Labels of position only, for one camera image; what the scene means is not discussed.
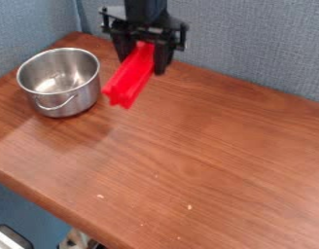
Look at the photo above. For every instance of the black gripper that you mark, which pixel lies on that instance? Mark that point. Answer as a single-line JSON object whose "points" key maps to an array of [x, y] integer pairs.
{"points": [[148, 13]]}

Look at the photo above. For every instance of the red plastic block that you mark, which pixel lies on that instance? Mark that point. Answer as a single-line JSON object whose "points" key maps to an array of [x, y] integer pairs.
{"points": [[131, 76]]}

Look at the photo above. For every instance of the metal pot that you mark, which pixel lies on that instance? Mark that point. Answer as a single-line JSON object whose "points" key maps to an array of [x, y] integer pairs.
{"points": [[61, 81]]}

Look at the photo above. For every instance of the grey device below table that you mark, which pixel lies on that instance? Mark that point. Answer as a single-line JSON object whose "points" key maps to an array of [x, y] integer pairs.
{"points": [[12, 240]]}

